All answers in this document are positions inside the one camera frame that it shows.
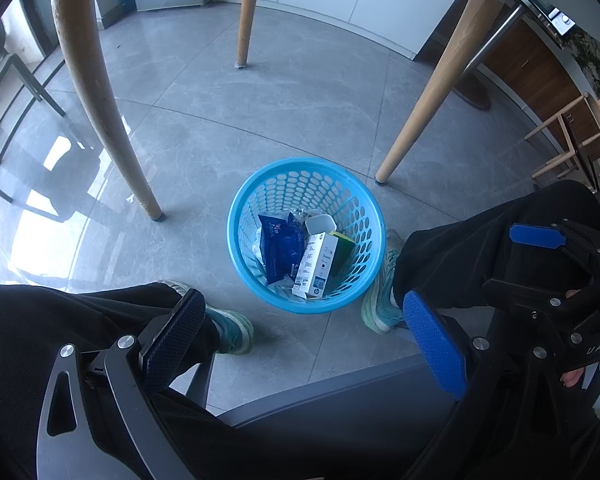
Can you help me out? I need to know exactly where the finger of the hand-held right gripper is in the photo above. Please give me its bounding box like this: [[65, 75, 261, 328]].
[[509, 219, 600, 281], [482, 260, 587, 322]]

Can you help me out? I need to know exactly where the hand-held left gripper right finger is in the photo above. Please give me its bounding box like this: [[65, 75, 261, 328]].
[[395, 290, 571, 480]]

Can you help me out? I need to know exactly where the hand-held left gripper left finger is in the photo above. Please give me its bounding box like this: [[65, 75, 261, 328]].
[[35, 288, 207, 480]]

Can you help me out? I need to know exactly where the green yellow sponge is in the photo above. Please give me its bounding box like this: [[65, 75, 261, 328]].
[[329, 230, 357, 284]]

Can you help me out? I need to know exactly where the blue snack bag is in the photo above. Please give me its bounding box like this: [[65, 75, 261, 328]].
[[257, 211, 307, 286]]

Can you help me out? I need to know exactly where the small white box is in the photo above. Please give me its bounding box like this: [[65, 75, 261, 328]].
[[291, 231, 341, 301]]

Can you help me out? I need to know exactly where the white plastic cup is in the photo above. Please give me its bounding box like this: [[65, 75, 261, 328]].
[[304, 213, 337, 237]]

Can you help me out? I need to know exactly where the blue plastic basket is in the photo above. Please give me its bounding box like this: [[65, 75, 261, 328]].
[[227, 158, 386, 315]]

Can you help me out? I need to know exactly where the person's right hand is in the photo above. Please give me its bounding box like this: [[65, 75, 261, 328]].
[[560, 352, 600, 390]]

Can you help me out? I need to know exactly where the teal white sneaker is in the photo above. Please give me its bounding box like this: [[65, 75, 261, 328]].
[[361, 230, 406, 335], [172, 280, 255, 355]]

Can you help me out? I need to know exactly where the wooden stool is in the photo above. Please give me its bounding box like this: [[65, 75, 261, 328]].
[[524, 92, 600, 181]]

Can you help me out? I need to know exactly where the grey chair seat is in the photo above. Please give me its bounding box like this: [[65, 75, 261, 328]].
[[187, 355, 454, 429]]

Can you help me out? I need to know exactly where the person's left leg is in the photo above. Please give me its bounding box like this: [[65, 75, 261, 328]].
[[0, 282, 331, 480]]

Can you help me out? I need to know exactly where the wooden counter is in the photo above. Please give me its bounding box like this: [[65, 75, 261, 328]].
[[480, 15, 600, 141]]

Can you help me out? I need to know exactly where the green leafy plant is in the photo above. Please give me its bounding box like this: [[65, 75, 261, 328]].
[[570, 25, 600, 116]]

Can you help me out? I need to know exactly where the white microwave oven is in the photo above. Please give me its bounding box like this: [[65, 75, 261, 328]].
[[545, 7, 577, 36]]

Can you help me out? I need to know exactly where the round white table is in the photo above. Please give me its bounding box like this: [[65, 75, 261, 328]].
[[49, 0, 531, 224]]

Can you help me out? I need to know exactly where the grey metal chair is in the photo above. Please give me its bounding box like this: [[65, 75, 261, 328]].
[[0, 20, 69, 221]]

